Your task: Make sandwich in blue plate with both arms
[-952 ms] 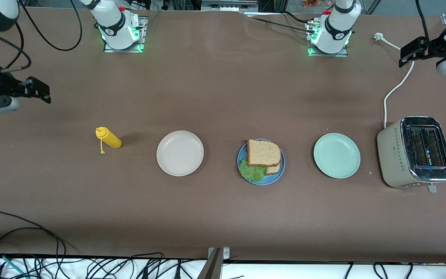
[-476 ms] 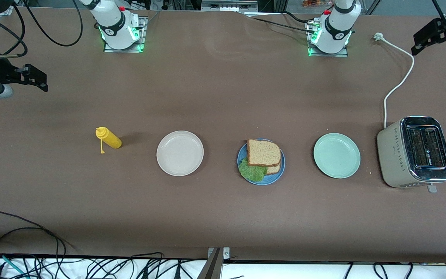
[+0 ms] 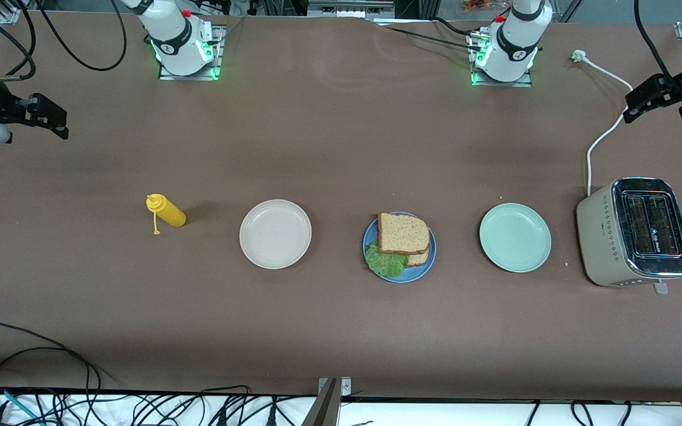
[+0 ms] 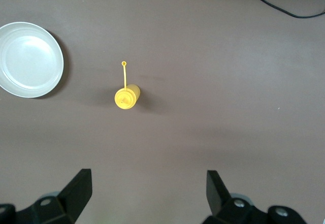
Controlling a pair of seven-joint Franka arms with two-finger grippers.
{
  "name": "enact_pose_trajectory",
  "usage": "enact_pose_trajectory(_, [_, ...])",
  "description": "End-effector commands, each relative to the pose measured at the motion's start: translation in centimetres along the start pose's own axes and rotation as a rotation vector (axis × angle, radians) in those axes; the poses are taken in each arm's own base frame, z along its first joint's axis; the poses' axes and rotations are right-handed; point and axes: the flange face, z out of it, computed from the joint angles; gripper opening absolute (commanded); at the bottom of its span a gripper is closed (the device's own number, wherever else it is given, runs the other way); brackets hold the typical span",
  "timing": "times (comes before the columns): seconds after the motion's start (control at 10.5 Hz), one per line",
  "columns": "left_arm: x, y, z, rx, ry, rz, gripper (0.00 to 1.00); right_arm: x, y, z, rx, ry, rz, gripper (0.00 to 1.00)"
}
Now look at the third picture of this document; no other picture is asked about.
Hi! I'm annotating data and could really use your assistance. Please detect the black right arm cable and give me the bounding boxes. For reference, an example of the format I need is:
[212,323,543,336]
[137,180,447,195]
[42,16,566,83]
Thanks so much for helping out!
[0,0,128,82]

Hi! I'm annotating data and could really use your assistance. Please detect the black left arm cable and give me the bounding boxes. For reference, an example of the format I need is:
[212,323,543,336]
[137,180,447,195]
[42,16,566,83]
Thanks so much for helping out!
[634,0,673,80]

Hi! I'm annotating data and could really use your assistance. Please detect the green lettuce leaf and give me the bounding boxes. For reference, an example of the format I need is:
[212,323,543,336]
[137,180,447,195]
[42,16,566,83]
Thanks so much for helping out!
[365,241,410,279]

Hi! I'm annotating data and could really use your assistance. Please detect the white toaster power cable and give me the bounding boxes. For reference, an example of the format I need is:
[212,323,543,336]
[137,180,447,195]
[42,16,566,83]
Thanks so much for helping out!
[571,49,635,197]

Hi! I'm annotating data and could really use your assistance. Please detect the light green plate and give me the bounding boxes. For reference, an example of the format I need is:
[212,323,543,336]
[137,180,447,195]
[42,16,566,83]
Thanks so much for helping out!
[479,202,552,273]

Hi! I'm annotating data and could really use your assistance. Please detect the blue plate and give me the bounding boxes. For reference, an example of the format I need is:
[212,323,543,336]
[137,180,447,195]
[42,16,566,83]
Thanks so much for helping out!
[362,211,437,283]

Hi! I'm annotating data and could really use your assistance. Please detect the aluminium profile bar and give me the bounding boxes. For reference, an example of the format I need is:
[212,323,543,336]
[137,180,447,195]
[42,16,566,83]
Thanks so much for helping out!
[307,0,396,18]

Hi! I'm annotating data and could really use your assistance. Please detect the black base cable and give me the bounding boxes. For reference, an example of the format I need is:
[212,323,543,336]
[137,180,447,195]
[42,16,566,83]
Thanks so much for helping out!
[371,17,484,51]

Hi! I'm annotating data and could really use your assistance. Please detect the beige plate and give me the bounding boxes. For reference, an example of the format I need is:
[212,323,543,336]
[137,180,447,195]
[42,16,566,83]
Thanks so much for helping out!
[239,199,313,270]

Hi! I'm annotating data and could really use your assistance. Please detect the yellow squeeze bottle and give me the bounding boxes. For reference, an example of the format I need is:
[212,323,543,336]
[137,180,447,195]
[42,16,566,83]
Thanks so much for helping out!
[146,193,188,235]

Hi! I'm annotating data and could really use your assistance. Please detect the beige chrome two-slot toaster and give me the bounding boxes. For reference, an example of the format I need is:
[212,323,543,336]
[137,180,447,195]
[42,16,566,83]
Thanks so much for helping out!
[575,177,682,296]

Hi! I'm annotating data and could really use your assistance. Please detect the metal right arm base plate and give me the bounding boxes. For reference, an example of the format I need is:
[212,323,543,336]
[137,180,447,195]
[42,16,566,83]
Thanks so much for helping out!
[157,24,226,80]

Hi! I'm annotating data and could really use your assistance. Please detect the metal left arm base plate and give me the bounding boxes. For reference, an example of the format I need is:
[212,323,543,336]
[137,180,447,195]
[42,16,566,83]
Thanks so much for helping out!
[470,27,534,88]

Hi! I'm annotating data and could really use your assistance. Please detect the teal cable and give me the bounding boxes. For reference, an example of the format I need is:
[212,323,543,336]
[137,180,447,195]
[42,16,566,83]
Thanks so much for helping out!
[0,386,46,426]

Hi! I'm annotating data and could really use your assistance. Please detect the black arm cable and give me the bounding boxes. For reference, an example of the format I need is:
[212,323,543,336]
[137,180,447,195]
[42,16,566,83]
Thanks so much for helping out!
[0,0,128,82]
[634,0,673,80]

